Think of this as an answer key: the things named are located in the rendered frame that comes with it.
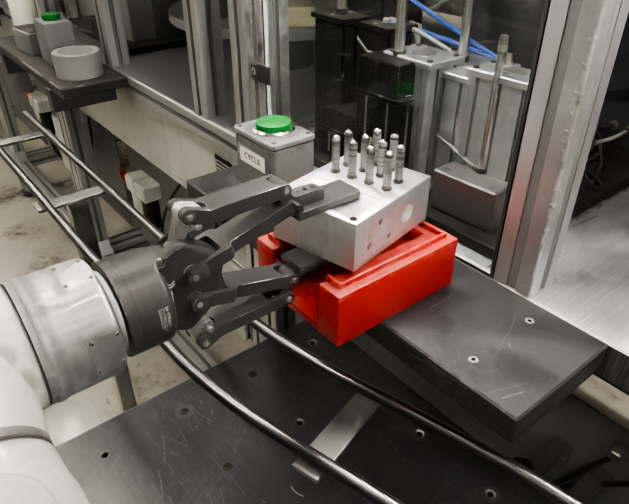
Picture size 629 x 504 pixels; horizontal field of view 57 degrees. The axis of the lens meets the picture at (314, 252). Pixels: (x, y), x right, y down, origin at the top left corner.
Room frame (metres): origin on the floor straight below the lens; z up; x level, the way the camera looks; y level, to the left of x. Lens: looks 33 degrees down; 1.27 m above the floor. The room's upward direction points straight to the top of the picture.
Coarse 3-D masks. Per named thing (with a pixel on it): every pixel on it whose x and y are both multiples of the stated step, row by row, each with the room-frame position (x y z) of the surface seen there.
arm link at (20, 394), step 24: (0, 288) 0.30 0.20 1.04; (0, 312) 0.28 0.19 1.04; (0, 336) 0.26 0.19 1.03; (24, 336) 0.27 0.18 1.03; (0, 360) 0.25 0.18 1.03; (24, 360) 0.26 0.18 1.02; (0, 384) 0.24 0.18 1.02; (24, 384) 0.25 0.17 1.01; (0, 408) 0.22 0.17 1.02; (24, 408) 0.23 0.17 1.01; (0, 432) 0.21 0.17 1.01; (24, 432) 0.22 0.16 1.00; (48, 432) 0.24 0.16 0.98
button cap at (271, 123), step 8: (256, 120) 0.62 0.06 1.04; (264, 120) 0.62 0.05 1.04; (272, 120) 0.62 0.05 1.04; (280, 120) 0.62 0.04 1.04; (288, 120) 0.62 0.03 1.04; (256, 128) 0.61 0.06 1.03; (264, 128) 0.60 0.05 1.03; (272, 128) 0.60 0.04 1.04; (280, 128) 0.60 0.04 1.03; (288, 128) 0.61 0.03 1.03
